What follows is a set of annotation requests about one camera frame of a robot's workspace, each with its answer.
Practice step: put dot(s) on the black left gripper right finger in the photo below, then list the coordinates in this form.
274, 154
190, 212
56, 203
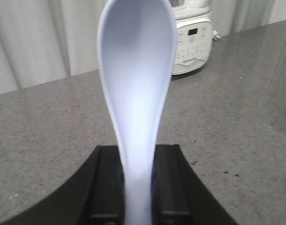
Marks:
178, 195

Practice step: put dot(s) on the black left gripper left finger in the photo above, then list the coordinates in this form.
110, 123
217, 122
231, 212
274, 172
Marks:
93, 195

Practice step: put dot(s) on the light blue plastic spoon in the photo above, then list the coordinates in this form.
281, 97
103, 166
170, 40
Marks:
136, 45

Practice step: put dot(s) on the grey pleated curtain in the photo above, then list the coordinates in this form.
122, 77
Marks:
46, 40

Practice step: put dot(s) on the white soy milk blender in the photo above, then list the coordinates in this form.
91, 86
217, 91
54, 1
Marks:
195, 34

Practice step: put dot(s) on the white power cord plug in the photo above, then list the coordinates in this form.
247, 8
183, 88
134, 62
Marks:
216, 36

